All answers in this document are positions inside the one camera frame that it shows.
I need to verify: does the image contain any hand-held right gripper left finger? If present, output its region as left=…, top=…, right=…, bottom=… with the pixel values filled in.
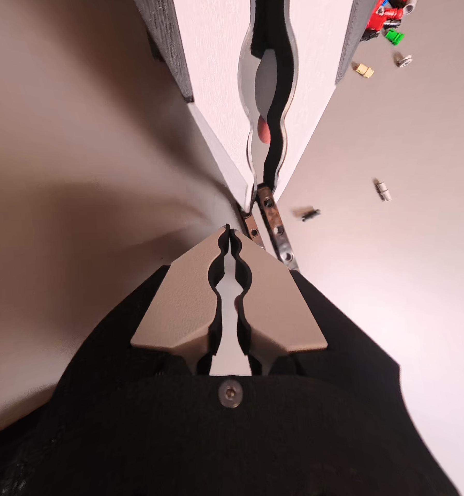
left=130, top=224, right=232, bottom=369

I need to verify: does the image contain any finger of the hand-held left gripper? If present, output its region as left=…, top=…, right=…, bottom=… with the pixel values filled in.
left=173, top=0, right=258, bottom=214
left=269, top=0, right=357, bottom=203

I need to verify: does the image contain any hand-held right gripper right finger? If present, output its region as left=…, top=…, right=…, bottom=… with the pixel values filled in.
left=231, top=229, right=329, bottom=369

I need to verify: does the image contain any black lego frame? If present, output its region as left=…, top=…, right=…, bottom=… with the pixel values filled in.
left=238, top=184, right=300, bottom=272

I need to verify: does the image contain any pile of colourful lego pieces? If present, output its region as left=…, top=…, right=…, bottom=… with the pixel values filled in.
left=366, top=0, right=419, bottom=39

